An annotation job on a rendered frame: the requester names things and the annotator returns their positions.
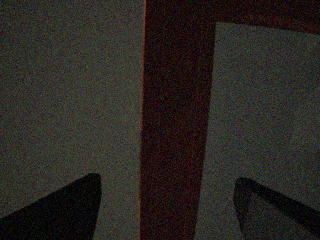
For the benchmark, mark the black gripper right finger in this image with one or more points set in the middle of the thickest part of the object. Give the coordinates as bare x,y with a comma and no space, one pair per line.
264,214

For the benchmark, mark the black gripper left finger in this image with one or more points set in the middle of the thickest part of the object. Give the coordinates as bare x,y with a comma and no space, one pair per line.
69,213

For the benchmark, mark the grey wall panel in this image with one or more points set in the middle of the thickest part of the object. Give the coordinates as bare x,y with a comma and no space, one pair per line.
70,104

